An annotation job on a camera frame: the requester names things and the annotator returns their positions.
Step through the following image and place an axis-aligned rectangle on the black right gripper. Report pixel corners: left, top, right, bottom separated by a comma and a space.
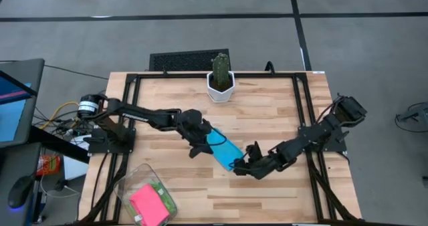
232, 140, 280, 181

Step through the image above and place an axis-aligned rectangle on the computer monitor with blue screen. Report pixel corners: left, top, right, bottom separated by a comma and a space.
0, 58, 46, 149

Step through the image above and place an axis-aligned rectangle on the bright green microfiber towel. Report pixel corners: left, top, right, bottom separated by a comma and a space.
148, 181, 178, 217

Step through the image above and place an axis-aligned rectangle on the white box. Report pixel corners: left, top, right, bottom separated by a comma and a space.
62, 134, 90, 181

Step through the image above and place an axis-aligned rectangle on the dark grey desk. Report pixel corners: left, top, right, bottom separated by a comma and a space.
0, 141, 43, 226

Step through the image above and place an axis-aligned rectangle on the white hexagonal plant pot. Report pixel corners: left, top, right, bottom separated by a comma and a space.
206, 70, 236, 104

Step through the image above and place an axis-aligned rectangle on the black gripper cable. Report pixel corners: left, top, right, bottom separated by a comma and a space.
207, 128, 229, 147
230, 150, 251, 170

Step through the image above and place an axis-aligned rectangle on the orange snack packet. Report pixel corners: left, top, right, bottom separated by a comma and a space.
35, 154, 62, 177

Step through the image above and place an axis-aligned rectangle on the green cactus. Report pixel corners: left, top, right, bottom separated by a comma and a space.
211, 51, 231, 86

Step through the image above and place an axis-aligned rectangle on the black computer mouse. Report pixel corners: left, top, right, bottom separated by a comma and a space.
7, 175, 35, 209

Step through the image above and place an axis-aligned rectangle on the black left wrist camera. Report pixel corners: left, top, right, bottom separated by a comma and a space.
188, 143, 214, 159

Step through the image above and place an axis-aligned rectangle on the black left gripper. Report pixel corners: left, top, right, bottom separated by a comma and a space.
176, 108, 218, 147

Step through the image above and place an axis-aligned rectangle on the blue microfiber towel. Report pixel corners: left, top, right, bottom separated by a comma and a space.
205, 127, 245, 173

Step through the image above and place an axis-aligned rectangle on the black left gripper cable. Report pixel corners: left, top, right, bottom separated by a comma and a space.
207, 128, 229, 147

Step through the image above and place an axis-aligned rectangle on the black diagonal beam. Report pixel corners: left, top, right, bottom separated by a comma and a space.
27, 124, 92, 164

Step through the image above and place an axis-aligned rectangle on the black floor stand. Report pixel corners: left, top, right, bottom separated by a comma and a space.
394, 101, 428, 134

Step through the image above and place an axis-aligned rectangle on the pink microfiber towel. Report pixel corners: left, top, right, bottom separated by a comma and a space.
128, 183, 171, 226

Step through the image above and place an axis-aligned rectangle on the clear plastic bin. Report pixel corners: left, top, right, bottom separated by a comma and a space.
113, 162, 179, 226

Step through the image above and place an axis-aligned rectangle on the black floor cable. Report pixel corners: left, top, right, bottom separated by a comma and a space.
43, 64, 110, 81

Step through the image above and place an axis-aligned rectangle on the black perforated floor mat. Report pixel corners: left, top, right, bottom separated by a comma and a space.
148, 48, 232, 72

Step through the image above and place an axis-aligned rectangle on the black aluminium table frame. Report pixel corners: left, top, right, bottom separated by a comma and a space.
75, 70, 364, 226

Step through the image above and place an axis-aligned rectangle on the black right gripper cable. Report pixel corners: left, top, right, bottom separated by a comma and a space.
230, 150, 251, 170

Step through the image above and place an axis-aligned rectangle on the yellow cable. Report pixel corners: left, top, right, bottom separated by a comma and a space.
39, 100, 81, 130

